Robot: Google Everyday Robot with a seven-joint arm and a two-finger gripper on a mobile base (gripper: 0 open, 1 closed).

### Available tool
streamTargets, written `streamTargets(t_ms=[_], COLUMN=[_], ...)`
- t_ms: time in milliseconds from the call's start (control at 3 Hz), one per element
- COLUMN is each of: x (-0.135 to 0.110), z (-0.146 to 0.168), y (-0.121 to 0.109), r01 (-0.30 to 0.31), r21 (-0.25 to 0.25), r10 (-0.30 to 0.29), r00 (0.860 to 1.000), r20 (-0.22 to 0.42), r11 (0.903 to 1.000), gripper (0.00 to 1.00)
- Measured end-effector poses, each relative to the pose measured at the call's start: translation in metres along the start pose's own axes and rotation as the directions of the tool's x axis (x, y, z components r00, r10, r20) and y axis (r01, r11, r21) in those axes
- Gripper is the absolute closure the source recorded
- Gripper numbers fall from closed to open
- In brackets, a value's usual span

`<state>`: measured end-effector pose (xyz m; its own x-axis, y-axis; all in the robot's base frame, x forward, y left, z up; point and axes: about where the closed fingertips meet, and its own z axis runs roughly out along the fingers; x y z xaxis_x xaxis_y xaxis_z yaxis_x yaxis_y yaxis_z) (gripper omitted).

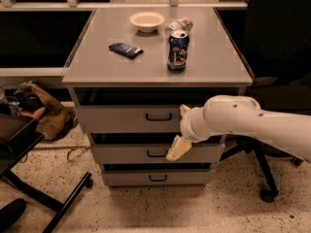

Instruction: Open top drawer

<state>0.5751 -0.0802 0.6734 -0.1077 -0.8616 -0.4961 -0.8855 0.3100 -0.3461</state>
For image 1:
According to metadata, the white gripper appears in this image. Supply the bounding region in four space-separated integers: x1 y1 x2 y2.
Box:
166 104 212 161

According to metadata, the grey top drawer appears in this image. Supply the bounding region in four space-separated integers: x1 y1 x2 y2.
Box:
76 105 181 133

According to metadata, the grey drawer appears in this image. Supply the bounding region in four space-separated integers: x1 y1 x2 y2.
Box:
76 105 181 133
91 144 225 164
102 171 213 187

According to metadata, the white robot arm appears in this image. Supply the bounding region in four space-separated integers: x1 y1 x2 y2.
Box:
166 95 311 162

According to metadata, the grey drawer cabinet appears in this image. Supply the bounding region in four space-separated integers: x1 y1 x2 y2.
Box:
63 7 252 175

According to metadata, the grey middle drawer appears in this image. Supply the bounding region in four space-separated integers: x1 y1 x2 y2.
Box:
91 144 225 164

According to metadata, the grey bottom drawer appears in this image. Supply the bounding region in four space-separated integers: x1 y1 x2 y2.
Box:
102 171 213 187

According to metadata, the blue soda can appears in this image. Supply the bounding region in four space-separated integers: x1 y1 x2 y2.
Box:
167 30 190 72

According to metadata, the dark blue snack packet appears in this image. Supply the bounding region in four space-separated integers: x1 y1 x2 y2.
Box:
109 43 144 59

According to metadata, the crushed silver can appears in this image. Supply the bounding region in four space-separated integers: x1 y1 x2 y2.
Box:
165 17 193 37

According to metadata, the white bowl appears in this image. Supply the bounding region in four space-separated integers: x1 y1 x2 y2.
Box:
129 12 165 33

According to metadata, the brown cloth bag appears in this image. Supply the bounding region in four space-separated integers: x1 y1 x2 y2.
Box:
15 81 75 141

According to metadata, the black office chair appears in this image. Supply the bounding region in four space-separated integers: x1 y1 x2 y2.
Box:
220 0 311 204

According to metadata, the black rolling stand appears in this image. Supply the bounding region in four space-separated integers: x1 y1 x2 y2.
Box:
0 116 92 233

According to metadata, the black shoe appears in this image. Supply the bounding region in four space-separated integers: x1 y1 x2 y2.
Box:
0 198 26 232

